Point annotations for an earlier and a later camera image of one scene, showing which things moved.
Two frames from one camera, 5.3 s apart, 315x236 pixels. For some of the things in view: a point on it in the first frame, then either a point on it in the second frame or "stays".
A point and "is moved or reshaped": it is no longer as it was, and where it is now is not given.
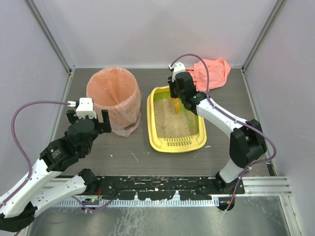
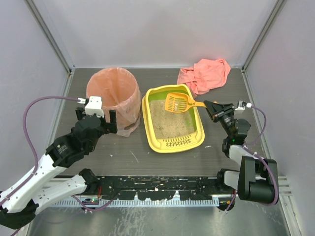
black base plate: (155, 188) stays
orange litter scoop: (177, 104) is moved or reshaped
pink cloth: (218, 70) stays
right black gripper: (177, 91) to (220, 111)
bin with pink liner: (116, 90) stays
